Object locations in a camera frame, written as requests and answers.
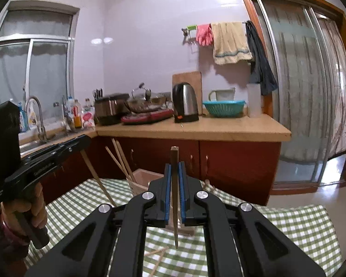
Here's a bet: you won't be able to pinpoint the black steel electric kettle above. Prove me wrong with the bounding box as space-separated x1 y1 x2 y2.
172 82 199 123

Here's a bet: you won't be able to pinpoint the dark grey cloth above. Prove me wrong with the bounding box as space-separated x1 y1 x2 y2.
245 20 278 96

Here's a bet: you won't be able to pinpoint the pink rubber gloves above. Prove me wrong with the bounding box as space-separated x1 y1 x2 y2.
196 24 214 46

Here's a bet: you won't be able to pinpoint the beige towel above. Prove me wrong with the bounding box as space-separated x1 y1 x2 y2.
210 21 253 65

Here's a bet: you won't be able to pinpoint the red kitchen cabinets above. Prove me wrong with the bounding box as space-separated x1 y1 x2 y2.
40 135 281 205

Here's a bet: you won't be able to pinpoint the blue detergent bottle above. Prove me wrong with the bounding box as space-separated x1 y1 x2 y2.
17 102 29 132

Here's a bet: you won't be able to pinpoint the metal kitchen faucet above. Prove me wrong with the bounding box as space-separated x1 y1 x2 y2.
24 96 48 142

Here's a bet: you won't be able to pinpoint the pink plastic utensil holder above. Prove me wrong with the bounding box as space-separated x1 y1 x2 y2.
126 169 202 236

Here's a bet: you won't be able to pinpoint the aluminium frame window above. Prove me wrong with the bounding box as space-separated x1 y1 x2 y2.
0 0 81 139

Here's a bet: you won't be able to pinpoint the wooden cutting board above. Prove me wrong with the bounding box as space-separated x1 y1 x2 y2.
172 71 203 115

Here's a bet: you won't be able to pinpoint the person's left forearm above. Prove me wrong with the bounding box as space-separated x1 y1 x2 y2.
0 205 29 277

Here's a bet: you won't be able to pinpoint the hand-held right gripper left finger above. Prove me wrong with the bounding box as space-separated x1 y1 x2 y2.
24 163 172 277

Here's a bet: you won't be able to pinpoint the metal towel rail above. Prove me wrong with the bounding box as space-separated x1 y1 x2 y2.
181 20 253 47

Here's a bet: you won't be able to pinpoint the white seasoning bottle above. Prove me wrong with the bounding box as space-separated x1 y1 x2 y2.
66 96 75 122

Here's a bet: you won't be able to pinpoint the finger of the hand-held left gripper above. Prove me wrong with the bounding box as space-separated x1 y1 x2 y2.
32 138 92 174
21 134 90 164

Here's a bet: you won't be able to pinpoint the dark rice cooker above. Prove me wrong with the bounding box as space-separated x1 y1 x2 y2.
95 93 130 126

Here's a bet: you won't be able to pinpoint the orange sauce bottle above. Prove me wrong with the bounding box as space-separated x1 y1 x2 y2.
73 107 84 128

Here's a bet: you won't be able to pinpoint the translucent plastic container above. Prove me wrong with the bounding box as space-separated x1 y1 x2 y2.
246 83 262 118

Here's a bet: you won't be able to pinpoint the white pitcher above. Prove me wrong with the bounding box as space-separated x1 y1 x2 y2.
208 88 236 102

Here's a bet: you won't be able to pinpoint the pink bracelet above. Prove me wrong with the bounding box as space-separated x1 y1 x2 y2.
0 209 26 244

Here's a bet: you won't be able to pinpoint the person's left hand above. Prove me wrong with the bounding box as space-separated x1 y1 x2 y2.
0 182 48 238

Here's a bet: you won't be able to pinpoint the green checkered tablecloth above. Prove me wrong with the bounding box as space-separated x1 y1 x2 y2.
24 177 343 277

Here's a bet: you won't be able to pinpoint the frosted sliding glass door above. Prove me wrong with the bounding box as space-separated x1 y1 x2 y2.
254 0 346 184

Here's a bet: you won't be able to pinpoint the yellow white bottle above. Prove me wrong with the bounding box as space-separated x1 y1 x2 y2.
27 104 37 129

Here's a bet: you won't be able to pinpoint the pile of wooden chopsticks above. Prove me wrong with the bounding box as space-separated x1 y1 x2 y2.
145 247 170 277

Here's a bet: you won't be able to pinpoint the wooden kitchen countertop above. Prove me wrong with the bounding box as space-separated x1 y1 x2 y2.
0 114 292 179

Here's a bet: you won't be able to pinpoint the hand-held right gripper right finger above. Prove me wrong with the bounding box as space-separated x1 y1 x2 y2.
179 162 327 277

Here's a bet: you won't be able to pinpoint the teal plastic colander basket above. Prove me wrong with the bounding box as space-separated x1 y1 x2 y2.
202 100 246 118

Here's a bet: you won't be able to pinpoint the steel sink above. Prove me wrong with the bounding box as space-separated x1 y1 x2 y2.
19 138 61 154

